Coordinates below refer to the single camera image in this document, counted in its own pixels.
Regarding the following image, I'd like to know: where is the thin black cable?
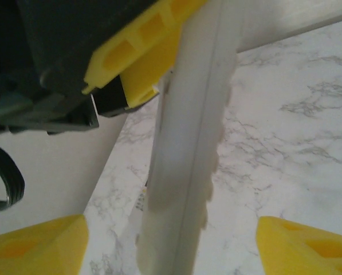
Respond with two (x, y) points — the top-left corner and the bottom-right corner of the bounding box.
(0, 144), (26, 213)

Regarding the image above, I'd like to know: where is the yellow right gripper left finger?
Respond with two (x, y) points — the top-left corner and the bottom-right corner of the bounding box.
(0, 214), (90, 275)

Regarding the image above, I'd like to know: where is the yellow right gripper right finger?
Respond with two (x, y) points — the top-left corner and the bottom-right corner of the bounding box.
(256, 216), (342, 275)

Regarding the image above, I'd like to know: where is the white remote with display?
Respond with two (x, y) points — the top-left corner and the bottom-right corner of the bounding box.
(135, 0), (246, 275)

